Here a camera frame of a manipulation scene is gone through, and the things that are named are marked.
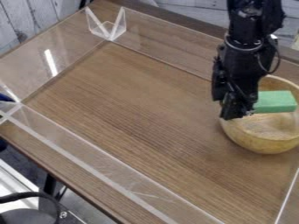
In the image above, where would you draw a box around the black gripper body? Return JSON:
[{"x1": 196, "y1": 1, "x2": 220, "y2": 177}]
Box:
[{"x1": 209, "y1": 33, "x2": 281, "y2": 103}]

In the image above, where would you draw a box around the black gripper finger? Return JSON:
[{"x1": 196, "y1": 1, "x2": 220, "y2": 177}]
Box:
[{"x1": 218, "y1": 92, "x2": 257, "y2": 121}]

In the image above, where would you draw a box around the green rectangular block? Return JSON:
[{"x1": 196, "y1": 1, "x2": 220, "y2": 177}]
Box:
[{"x1": 253, "y1": 90, "x2": 297, "y2": 114}]

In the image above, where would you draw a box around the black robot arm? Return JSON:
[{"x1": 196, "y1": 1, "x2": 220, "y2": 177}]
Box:
[{"x1": 210, "y1": 0, "x2": 285, "y2": 120}]

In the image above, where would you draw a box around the black table leg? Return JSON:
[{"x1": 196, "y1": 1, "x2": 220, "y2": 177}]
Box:
[{"x1": 42, "y1": 174, "x2": 57, "y2": 196}]

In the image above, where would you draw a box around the clear acrylic tray wall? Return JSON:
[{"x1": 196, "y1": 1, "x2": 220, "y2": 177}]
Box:
[{"x1": 0, "y1": 0, "x2": 299, "y2": 224}]

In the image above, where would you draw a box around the clear acrylic corner bracket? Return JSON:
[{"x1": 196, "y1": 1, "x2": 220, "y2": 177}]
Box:
[{"x1": 85, "y1": 7, "x2": 126, "y2": 41}]

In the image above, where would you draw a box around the black cable loop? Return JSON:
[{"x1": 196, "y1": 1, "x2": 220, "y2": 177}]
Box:
[{"x1": 0, "y1": 191, "x2": 62, "y2": 224}]

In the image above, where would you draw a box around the grey metal base plate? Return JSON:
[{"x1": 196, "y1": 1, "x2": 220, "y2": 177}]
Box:
[{"x1": 0, "y1": 204, "x2": 85, "y2": 224}]

